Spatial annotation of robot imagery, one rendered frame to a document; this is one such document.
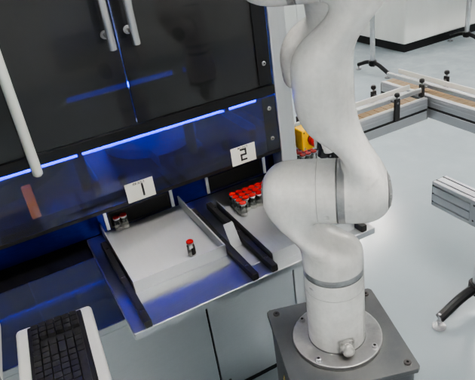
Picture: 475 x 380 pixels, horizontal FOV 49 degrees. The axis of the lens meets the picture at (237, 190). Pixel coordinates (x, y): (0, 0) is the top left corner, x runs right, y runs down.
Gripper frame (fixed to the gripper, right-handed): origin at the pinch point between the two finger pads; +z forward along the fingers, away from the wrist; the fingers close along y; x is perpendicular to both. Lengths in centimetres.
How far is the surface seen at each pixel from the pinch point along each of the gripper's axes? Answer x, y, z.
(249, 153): -39.0, 4.6, 8.7
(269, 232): -15.1, 13.4, 22.1
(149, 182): -39, 38, 7
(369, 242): -90, -85, 110
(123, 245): -36, 50, 22
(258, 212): -26.1, 10.5, 22.1
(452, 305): -23, -72, 101
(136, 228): -43, 44, 22
